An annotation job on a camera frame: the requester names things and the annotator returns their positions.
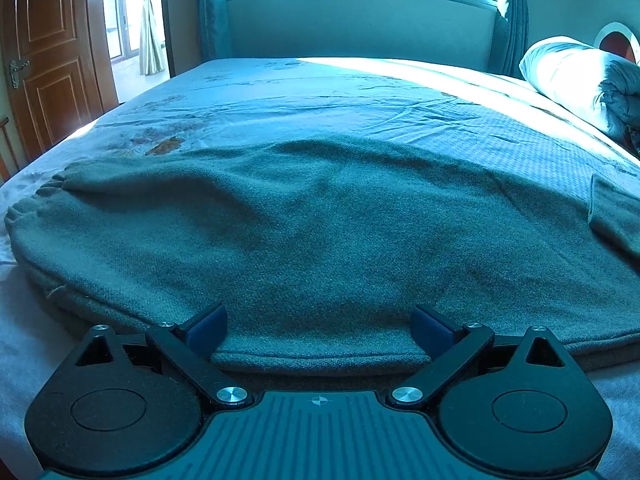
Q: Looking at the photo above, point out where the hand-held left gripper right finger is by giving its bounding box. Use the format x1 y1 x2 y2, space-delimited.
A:
387 304 572 409

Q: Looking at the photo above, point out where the rolled light quilt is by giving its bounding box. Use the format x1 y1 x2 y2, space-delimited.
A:
518 36 640 142

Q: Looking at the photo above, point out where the white curtain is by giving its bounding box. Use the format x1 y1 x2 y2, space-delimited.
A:
137 0 166 76

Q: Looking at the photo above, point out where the brown wooden door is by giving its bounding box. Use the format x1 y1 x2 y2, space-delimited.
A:
0 0 120 163

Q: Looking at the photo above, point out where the round white-rimmed red panel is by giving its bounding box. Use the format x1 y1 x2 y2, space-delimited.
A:
593 22 640 67

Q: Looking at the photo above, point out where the bed with floral sheet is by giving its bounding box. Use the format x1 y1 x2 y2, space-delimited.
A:
0 55 640 480

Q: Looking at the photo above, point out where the brown wooden furniture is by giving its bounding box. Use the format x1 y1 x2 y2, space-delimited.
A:
0 117 14 184

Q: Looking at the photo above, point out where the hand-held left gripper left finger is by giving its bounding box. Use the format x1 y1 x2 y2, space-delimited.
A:
73 302 255 409

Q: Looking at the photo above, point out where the teal curtain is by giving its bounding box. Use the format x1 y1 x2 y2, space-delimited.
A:
492 0 531 79
196 0 234 62

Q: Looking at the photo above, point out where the brass door handle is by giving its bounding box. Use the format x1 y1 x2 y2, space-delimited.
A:
9 59 30 90

